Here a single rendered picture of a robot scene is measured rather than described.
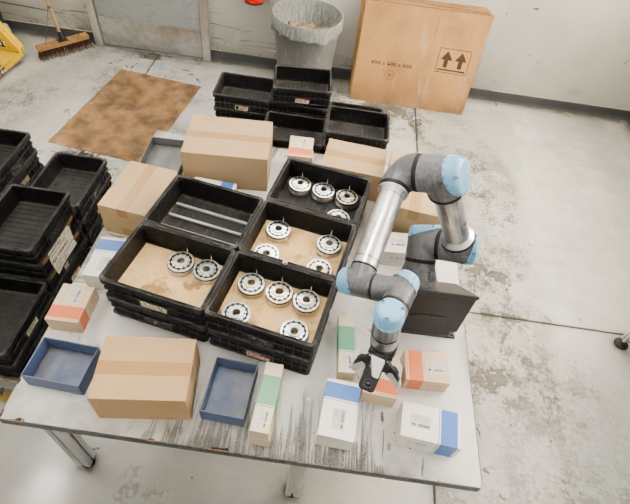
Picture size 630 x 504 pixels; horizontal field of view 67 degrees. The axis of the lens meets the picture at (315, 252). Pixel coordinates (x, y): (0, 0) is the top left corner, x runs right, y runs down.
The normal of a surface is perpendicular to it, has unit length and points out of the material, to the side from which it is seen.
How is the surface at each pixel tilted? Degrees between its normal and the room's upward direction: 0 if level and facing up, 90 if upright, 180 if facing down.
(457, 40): 79
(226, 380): 0
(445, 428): 0
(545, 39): 90
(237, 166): 90
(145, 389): 1
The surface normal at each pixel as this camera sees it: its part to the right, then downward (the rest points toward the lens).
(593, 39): -0.11, 0.76
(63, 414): 0.10, -0.64
